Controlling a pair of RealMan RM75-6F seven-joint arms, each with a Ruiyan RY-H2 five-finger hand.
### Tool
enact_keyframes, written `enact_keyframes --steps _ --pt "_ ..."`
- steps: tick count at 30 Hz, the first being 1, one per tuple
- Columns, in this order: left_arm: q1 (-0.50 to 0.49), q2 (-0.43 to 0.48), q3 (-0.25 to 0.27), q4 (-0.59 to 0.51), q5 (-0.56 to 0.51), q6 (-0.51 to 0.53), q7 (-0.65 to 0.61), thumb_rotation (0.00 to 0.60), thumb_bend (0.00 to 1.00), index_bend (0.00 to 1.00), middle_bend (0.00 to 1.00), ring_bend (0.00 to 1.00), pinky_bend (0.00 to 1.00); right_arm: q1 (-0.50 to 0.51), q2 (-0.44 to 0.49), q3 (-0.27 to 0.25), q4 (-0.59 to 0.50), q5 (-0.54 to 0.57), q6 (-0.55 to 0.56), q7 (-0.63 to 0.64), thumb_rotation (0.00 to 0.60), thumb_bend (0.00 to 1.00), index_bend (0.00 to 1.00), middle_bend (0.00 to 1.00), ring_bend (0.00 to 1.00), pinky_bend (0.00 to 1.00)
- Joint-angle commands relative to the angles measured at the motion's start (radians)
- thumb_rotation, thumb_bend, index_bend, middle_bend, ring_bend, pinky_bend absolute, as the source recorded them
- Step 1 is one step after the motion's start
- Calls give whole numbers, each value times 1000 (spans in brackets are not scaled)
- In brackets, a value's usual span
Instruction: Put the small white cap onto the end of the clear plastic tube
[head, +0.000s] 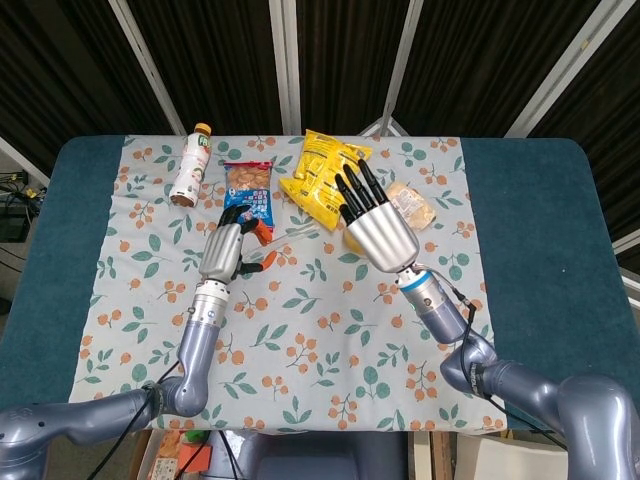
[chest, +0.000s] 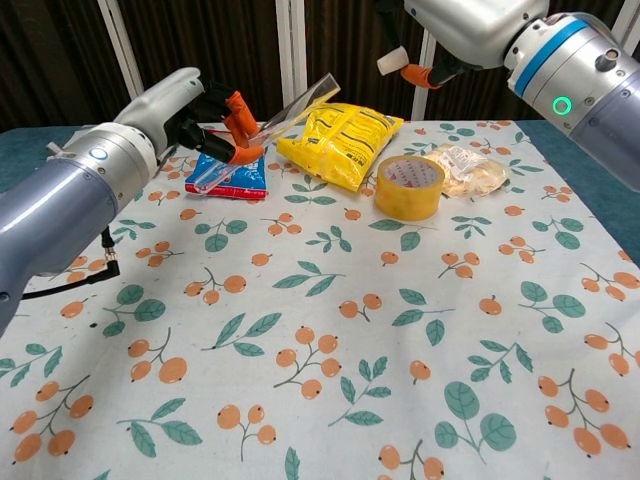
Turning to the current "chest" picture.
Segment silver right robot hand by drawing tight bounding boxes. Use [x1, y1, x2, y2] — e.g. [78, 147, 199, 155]
[374, 0, 551, 91]

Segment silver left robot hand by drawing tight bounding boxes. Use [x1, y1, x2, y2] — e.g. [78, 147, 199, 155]
[113, 67, 266, 166]

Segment small white stopper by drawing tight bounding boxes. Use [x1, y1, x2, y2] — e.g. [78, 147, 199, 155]
[377, 48, 410, 77]

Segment clear glass test tube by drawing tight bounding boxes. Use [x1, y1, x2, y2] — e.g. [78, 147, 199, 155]
[192, 73, 342, 194]

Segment blue cookie snack packet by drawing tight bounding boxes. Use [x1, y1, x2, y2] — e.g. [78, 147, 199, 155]
[184, 152, 270, 201]

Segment clear bag of crackers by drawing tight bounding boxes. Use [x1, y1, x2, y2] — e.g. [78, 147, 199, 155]
[423, 143, 511, 200]

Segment yellow snack bag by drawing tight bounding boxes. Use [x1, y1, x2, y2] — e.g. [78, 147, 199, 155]
[276, 101, 405, 193]

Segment clear packing tape roll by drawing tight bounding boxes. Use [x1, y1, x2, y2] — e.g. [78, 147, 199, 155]
[373, 154, 446, 221]

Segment white fruit print tablecloth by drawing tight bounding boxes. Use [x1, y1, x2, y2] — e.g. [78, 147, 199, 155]
[0, 119, 640, 480]

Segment dark folding screen white frame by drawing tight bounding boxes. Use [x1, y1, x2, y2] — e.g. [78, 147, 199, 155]
[0, 0, 640, 134]

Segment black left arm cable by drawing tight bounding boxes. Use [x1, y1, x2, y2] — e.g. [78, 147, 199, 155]
[19, 227, 124, 301]

